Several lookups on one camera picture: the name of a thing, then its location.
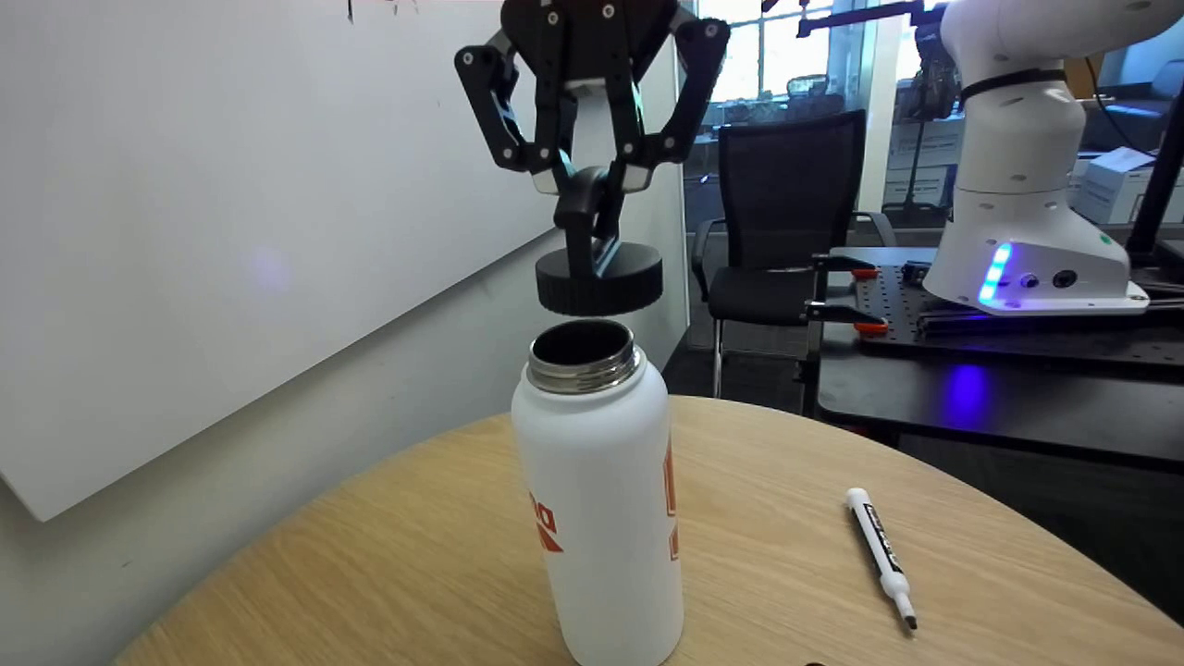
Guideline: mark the white cardboard box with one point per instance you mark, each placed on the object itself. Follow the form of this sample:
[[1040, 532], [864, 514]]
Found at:
[[1124, 185]]

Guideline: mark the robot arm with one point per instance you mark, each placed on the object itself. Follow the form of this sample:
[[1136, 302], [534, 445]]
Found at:
[[1017, 185]]

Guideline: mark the white marker pen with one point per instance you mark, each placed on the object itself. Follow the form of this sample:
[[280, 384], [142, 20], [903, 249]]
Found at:
[[879, 541]]

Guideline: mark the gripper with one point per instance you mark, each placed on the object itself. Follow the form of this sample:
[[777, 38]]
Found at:
[[592, 37]]

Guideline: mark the window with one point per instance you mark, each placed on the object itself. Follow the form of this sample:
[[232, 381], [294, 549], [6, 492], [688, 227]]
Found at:
[[786, 55]]

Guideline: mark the whiteboard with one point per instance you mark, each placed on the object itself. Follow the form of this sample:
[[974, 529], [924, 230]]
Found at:
[[231, 203]]

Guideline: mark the black clamp with orange tip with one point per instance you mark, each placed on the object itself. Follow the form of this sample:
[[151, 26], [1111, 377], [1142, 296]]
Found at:
[[846, 316], [846, 266]]

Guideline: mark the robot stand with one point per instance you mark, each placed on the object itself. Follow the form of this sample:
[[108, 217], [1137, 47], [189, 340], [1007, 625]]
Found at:
[[999, 388]]

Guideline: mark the black office chair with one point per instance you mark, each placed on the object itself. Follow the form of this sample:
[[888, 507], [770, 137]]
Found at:
[[786, 194]]

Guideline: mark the white bottle with orange print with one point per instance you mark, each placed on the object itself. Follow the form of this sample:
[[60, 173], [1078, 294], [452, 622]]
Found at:
[[601, 481]]

